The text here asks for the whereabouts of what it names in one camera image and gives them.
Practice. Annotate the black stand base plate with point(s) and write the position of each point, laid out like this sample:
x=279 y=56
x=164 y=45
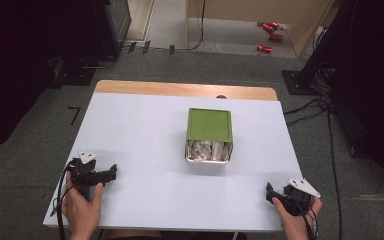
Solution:
x=298 y=83

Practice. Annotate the person's left hand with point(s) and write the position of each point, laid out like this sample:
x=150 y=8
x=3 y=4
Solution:
x=81 y=213

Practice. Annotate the white table board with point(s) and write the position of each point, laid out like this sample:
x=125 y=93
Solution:
x=140 y=150

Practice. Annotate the person's right hand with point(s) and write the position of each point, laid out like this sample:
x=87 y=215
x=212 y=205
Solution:
x=296 y=226

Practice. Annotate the dark cabinet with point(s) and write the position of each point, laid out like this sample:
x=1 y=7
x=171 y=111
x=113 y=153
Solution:
x=113 y=23

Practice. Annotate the pile of white paper slips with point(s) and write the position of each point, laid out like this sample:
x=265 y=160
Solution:
x=208 y=150

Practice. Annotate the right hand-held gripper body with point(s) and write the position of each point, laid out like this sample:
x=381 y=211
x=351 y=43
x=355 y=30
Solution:
x=298 y=200

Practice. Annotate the green drawer box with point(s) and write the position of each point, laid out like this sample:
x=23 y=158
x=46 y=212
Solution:
x=209 y=125

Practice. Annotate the black floor stand base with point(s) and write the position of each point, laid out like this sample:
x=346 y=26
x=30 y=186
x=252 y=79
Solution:
x=73 y=75

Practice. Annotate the red can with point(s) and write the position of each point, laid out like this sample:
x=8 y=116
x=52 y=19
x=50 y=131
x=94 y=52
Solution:
x=275 y=37
x=275 y=25
x=264 y=49
x=267 y=27

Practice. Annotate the beige wooden partition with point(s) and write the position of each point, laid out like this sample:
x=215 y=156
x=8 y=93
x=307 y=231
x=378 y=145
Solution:
x=246 y=8

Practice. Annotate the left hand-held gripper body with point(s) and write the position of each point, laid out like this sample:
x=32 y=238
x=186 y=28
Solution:
x=81 y=170

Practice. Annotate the wooden table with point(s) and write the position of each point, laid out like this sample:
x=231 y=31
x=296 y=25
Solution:
x=166 y=88

